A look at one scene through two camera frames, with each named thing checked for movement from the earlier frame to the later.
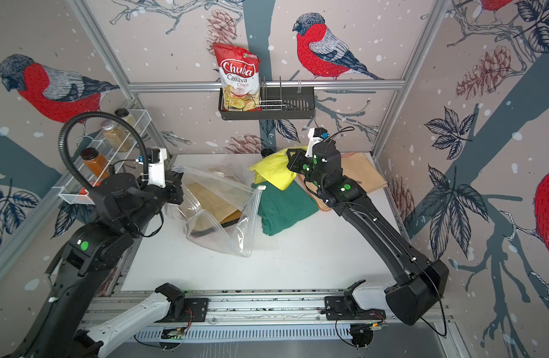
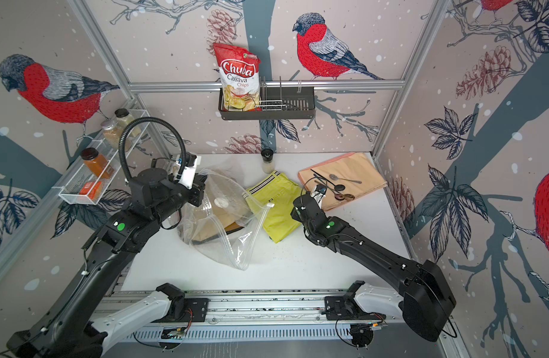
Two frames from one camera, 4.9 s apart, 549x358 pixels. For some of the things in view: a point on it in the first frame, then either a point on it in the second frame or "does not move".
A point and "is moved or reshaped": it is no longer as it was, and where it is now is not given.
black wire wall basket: [275, 103] does not move
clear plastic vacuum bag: [218, 211] is moved or reshaped
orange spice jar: [95, 162] does not move
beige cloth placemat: [360, 167] does not move
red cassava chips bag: [240, 70] does not move
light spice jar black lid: [124, 113] does not move
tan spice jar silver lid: [117, 134] does not move
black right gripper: [294, 161] → [294, 213]
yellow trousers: [273, 168] → [273, 198]
